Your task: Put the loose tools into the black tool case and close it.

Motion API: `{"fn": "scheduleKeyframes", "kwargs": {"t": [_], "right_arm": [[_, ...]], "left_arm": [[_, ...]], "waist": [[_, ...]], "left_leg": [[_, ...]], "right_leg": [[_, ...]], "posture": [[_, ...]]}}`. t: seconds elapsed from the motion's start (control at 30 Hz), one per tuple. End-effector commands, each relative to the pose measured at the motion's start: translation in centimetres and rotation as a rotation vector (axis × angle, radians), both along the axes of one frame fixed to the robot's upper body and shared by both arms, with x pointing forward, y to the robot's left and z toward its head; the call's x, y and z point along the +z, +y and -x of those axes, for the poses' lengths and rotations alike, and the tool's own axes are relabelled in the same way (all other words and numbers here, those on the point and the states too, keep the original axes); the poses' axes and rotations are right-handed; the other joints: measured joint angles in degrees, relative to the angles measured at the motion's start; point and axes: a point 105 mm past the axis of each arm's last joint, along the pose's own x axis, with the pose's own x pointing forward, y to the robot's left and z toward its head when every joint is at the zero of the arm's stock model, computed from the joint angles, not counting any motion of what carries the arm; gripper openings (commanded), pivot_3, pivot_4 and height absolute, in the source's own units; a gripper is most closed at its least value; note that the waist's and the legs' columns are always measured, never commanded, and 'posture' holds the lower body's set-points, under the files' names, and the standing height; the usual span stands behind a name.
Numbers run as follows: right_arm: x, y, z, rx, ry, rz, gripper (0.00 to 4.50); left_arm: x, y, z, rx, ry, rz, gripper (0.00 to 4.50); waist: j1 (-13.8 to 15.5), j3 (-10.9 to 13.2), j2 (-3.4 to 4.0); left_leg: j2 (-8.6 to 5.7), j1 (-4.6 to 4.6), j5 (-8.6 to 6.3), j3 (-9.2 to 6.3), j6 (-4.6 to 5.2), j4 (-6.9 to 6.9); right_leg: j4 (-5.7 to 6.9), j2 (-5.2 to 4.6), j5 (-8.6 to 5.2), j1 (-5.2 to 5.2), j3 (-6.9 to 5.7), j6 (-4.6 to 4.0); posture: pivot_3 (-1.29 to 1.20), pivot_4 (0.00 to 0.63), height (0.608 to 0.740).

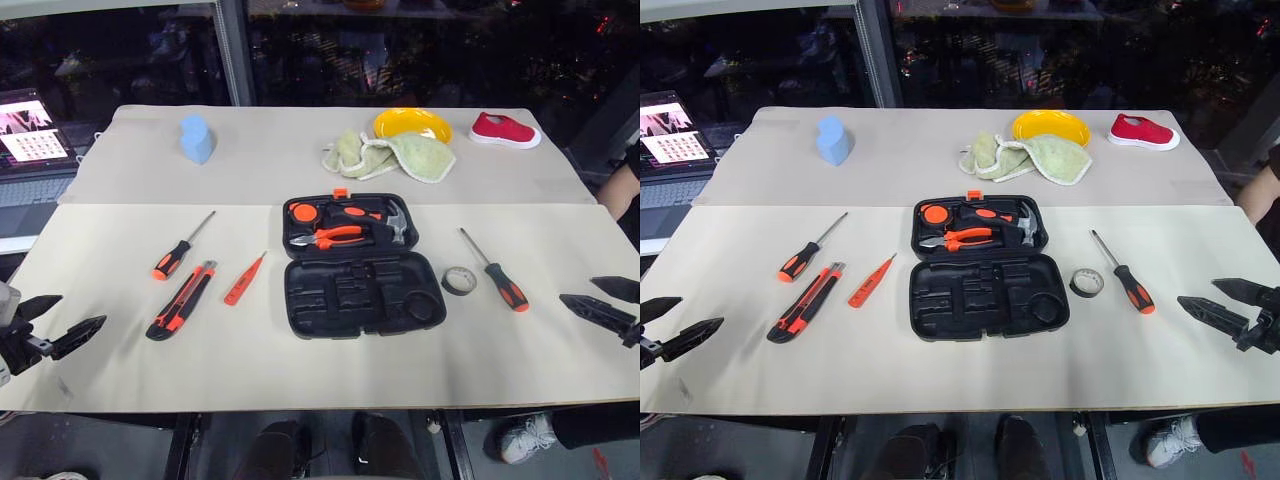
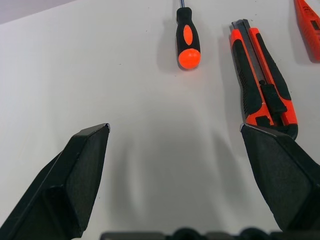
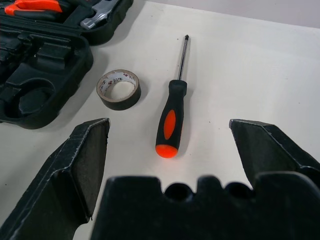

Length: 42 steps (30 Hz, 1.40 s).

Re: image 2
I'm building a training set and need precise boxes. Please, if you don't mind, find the orange black utility knife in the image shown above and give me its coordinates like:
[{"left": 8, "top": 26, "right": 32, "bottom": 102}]
[{"left": 229, "top": 18, "right": 300, "bottom": 141}]

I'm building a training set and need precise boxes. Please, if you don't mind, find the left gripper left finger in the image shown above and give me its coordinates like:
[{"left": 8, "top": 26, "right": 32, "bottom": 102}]
[{"left": 0, "top": 123, "right": 111, "bottom": 240}]

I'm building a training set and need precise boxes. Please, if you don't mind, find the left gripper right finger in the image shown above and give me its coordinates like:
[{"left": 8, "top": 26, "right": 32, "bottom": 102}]
[{"left": 239, "top": 122, "right": 320, "bottom": 233}]

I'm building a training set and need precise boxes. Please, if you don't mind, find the orange voltage tester pen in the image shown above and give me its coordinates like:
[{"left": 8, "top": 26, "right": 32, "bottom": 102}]
[{"left": 292, "top": 0, "right": 320, "bottom": 63}]

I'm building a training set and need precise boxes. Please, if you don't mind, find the black orange handle screwdriver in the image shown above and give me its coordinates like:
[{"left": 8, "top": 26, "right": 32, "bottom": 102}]
[{"left": 175, "top": 0, "right": 202, "bottom": 71}]

